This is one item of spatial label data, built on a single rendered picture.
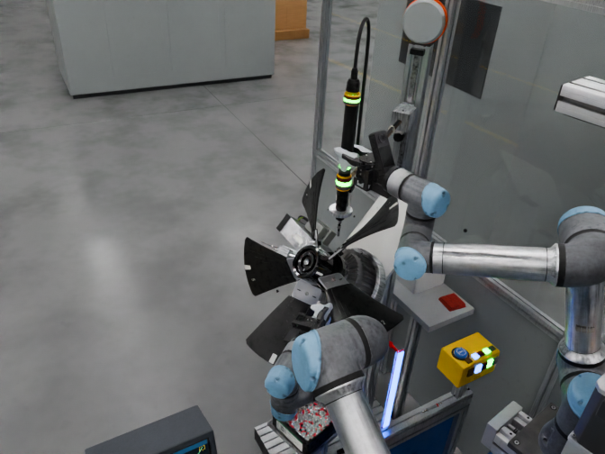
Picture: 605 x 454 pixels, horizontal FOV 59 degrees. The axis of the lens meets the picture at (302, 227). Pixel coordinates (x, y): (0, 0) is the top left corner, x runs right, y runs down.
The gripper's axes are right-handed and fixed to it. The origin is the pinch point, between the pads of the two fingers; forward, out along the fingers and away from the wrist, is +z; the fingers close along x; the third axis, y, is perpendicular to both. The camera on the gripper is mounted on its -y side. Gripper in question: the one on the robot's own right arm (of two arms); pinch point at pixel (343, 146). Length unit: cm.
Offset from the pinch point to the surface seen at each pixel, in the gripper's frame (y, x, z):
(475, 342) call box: 59, 26, -41
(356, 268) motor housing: 49, 13, 0
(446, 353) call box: 59, 15, -39
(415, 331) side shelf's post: 100, 54, -2
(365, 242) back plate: 51, 28, 11
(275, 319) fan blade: 62, -16, 8
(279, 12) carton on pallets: 123, 482, 649
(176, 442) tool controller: 41, -71, -28
